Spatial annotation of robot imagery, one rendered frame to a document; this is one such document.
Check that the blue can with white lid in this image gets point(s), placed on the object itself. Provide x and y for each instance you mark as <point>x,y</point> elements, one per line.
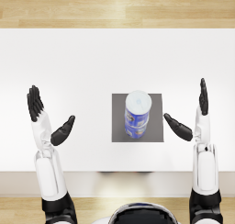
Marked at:
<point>138,106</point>

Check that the dark grey square mat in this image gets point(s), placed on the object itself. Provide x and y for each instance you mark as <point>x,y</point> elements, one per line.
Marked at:
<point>119,123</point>

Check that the dark round robot body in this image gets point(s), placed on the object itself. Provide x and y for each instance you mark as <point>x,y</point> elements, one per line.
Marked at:
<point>143,215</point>

